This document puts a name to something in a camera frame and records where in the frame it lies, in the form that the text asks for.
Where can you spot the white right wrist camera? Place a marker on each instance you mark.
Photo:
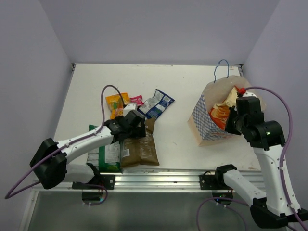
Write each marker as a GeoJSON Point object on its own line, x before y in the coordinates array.
{"type": "Point", "coordinates": [242, 92]}

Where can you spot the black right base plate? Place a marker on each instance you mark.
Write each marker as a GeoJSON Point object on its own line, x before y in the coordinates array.
{"type": "Point", "coordinates": [208, 181]}

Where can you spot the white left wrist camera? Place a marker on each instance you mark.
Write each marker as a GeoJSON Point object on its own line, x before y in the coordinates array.
{"type": "Point", "coordinates": [129, 107]}

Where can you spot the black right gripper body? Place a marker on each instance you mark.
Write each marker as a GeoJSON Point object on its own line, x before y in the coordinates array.
{"type": "Point", "coordinates": [240, 121]}

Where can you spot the brown Lerna snack bag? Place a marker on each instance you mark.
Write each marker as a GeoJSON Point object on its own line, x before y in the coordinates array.
{"type": "Point", "coordinates": [140, 151]}

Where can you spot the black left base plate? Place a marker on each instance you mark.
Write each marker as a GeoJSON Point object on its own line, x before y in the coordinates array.
{"type": "Point", "coordinates": [106, 180]}

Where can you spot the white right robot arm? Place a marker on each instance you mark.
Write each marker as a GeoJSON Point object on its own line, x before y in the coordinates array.
{"type": "Point", "coordinates": [275, 207]}

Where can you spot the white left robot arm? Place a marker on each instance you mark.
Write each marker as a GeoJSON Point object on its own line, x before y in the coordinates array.
{"type": "Point", "coordinates": [53, 161]}

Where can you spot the cream cassava chips bag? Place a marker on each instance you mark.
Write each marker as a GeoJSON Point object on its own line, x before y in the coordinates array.
{"type": "Point", "coordinates": [219, 113]}

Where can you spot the aluminium mounting rail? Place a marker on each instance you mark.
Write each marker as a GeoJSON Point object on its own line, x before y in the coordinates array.
{"type": "Point", "coordinates": [156, 180]}

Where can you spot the dark blue chips bag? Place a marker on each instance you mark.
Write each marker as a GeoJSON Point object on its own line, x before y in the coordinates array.
{"type": "Point", "coordinates": [156, 105]}

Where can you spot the blue checkered paper bag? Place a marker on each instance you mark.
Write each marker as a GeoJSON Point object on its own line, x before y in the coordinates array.
{"type": "Point", "coordinates": [209, 116]}

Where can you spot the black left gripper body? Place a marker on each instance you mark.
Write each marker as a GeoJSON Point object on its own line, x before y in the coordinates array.
{"type": "Point", "coordinates": [138, 131]}

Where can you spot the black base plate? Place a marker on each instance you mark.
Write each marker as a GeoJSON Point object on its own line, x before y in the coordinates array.
{"type": "Point", "coordinates": [208, 181]}
{"type": "Point", "coordinates": [106, 180]}

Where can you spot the orange snack bag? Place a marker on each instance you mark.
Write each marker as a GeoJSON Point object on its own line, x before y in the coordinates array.
{"type": "Point", "coordinates": [116, 104]}

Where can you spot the green snack bag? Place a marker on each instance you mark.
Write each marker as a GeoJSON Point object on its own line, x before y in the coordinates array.
{"type": "Point", "coordinates": [106, 158]}

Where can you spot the small pink snack packet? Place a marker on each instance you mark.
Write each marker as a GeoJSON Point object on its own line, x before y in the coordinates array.
{"type": "Point", "coordinates": [137, 100]}

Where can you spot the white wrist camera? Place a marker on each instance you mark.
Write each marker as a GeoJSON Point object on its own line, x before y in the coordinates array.
{"type": "Point", "coordinates": [242, 92]}
{"type": "Point", "coordinates": [129, 107]}

